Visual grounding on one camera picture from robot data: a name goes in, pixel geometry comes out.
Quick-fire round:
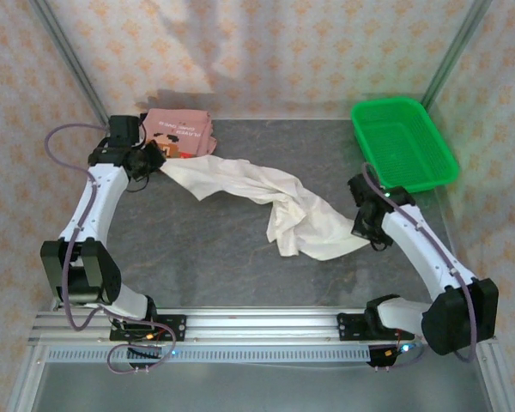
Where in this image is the pink printed t-shirt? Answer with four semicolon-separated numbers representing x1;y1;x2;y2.
137;107;218;160

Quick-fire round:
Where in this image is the green plastic basket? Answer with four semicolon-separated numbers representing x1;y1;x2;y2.
350;96;461;195

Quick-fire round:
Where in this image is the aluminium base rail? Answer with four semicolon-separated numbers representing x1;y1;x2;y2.
33;306;497;345

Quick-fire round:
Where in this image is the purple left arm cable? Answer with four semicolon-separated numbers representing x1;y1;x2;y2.
45;123;178;375

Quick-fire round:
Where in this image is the aluminium frame post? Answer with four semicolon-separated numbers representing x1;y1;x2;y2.
421;0;494;111
28;0;112;126

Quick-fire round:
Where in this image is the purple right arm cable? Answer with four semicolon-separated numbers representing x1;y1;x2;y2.
361;161;482;365

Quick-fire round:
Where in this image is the white t-shirt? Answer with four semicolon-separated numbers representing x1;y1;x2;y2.
159;154;371;261

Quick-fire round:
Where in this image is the perforated grey cable duct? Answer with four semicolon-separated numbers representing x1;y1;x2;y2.
46;345;373;364

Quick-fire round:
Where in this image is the aluminium frame beam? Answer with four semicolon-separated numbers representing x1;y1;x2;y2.
475;338;515;412
7;342;49;412

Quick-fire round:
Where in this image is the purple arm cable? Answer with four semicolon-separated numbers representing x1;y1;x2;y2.
361;161;482;365
45;123;178;375

